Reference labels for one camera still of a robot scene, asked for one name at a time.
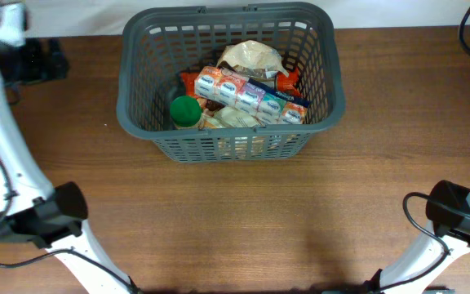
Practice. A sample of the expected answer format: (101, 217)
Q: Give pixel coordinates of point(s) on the grey plastic basket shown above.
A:
(160, 43)

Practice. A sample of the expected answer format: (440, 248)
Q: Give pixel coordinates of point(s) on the orange pasta packet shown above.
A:
(280, 83)

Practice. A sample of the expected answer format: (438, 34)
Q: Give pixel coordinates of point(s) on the orange snack pouch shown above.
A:
(216, 116)

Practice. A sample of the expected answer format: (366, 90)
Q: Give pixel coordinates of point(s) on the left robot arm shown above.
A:
(32, 210)

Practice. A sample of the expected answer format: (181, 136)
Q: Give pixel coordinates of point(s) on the green lid jar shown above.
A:
(186, 112)

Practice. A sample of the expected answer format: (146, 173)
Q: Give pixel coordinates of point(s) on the blue tissue multipack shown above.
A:
(250, 96)

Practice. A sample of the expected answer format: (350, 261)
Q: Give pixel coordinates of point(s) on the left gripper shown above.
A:
(42, 70)

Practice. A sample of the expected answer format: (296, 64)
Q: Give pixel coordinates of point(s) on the beige paper bag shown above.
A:
(253, 59)

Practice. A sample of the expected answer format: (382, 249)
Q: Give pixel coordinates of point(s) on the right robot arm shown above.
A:
(443, 240)

